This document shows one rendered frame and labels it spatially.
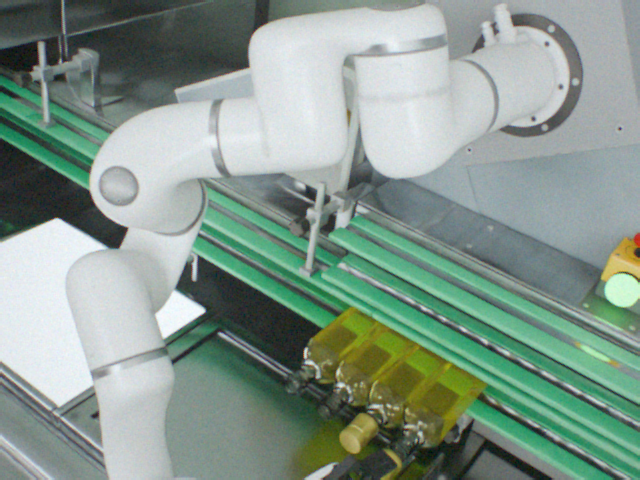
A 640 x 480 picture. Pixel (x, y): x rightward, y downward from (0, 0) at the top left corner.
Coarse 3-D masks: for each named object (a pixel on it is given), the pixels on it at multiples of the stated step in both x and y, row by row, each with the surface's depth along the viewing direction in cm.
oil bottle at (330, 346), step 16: (336, 320) 117; (352, 320) 117; (368, 320) 118; (320, 336) 113; (336, 336) 114; (352, 336) 114; (368, 336) 117; (304, 352) 112; (320, 352) 111; (336, 352) 111; (320, 368) 111; (336, 368) 112
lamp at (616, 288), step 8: (616, 272) 107; (624, 272) 106; (616, 280) 105; (624, 280) 104; (632, 280) 105; (608, 288) 106; (616, 288) 105; (624, 288) 104; (632, 288) 104; (608, 296) 106; (616, 296) 105; (624, 296) 105; (632, 296) 104; (616, 304) 106; (624, 304) 105
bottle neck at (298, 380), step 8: (304, 368) 110; (312, 368) 110; (288, 376) 108; (296, 376) 108; (304, 376) 108; (312, 376) 109; (288, 384) 109; (296, 384) 107; (304, 384) 108; (288, 392) 109; (296, 392) 108
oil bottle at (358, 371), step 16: (384, 336) 116; (400, 336) 117; (352, 352) 113; (368, 352) 113; (384, 352) 113; (400, 352) 114; (352, 368) 110; (368, 368) 110; (384, 368) 111; (336, 384) 110; (352, 384) 108; (368, 384) 108; (352, 400) 109
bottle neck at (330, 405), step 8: (328, 392) 108; (336, 392) 107; (344, 392) 108; (320, 400) 106; (328, 400) 106; (336, 400) 106; (344, 400) 107; (320, 408) 107; (328, 408) 105; (336, 408) 106; (328, 416) 106
